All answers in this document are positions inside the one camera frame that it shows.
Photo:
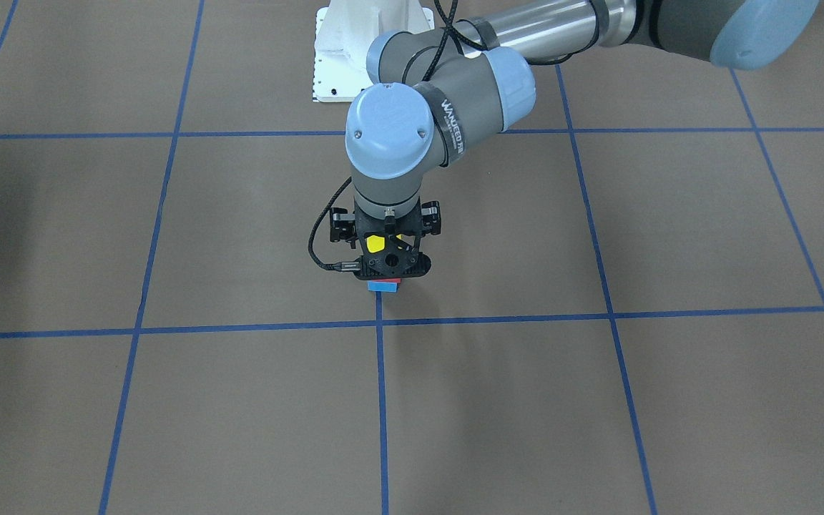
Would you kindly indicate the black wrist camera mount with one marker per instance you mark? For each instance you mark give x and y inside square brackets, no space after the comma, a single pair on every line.
[342,228]

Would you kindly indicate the yellow block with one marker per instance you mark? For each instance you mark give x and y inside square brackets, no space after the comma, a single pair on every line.
[390,244]

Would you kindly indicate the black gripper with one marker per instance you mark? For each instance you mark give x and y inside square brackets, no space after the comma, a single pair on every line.
[341,223]

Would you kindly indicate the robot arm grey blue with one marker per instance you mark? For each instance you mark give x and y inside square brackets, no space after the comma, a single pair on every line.
[436,94]

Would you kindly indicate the blue block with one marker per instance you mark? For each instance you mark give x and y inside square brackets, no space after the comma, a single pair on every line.
[381,287]

